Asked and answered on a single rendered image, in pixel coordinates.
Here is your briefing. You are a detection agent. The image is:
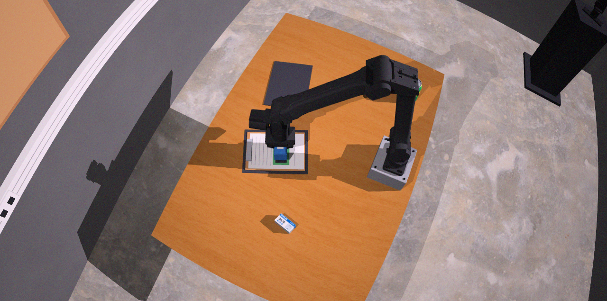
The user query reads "blue self-inking stamp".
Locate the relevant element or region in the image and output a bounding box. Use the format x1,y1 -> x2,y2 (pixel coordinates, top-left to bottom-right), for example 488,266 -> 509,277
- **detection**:
274,147 -> 287,163

